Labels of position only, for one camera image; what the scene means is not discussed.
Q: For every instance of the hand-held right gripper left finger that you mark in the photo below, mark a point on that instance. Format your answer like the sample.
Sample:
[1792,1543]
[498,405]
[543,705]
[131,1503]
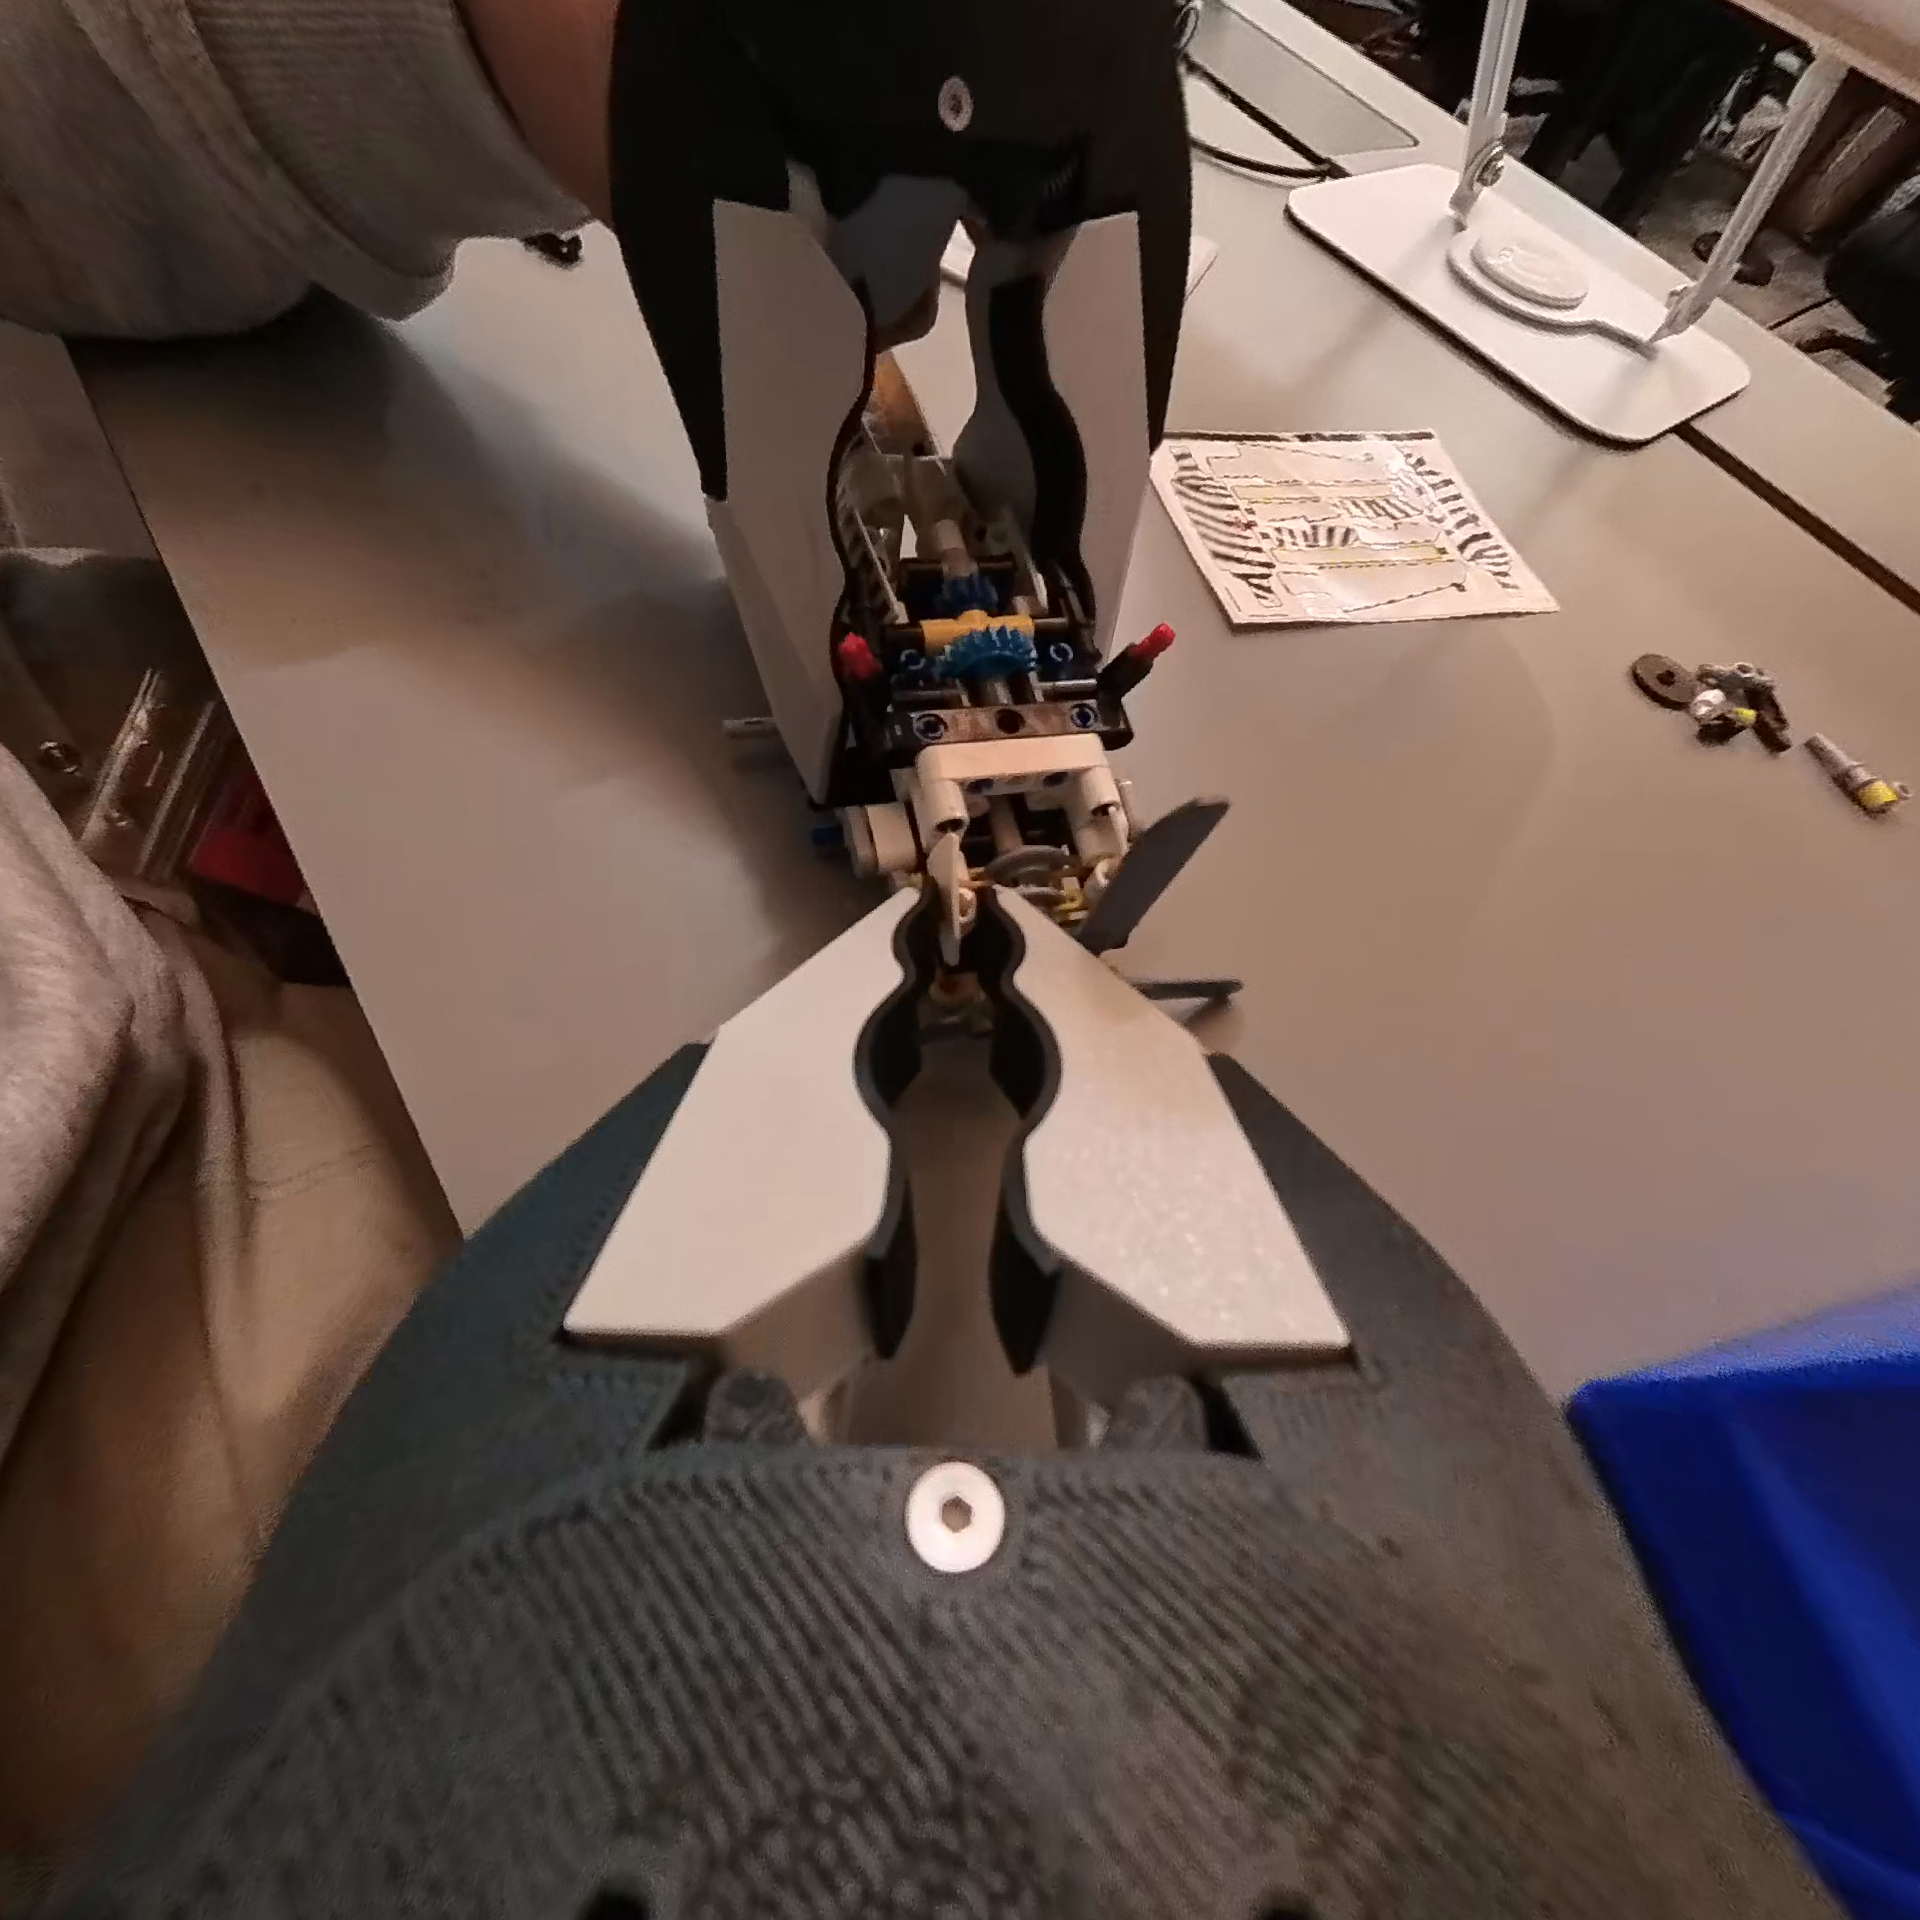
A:
[719,1201]

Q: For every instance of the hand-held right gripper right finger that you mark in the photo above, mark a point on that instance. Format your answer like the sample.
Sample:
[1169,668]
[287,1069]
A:
[1184,1201]

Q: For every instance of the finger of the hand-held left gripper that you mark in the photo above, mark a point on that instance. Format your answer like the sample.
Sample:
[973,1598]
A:
[779,451]
[1102,376]

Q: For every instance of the zebra-striped lego helicopter model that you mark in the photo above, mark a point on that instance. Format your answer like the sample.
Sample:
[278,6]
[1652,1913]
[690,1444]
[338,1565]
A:
[997,705]

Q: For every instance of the person's left forearm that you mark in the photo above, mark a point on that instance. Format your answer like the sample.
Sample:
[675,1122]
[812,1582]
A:
[225,136]

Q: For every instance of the black lego connector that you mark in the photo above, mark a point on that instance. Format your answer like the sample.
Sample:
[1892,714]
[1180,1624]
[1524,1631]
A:
[554,246]

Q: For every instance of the grey yellow lego axle pin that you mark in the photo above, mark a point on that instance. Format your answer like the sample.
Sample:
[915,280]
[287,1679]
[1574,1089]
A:
[1852,773]

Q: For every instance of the person's left hand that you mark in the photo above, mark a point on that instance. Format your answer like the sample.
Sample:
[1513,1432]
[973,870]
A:
[902,319]

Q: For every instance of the zebra-print sticker sheet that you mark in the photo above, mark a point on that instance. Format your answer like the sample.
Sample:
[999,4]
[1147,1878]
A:
[1349,526]

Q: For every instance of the white round puck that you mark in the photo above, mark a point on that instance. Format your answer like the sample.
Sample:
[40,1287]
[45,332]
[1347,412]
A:
[1522,269]

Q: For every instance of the person's grey hoodie torso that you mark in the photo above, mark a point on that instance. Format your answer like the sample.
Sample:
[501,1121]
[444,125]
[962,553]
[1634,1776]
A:
[75,1051]

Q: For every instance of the clear plastic bag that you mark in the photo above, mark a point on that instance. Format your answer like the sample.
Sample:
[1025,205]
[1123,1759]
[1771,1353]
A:
[164,780]

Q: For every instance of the blue plastic storage bin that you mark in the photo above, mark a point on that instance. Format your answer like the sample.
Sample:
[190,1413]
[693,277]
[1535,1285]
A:
[1784,1574]

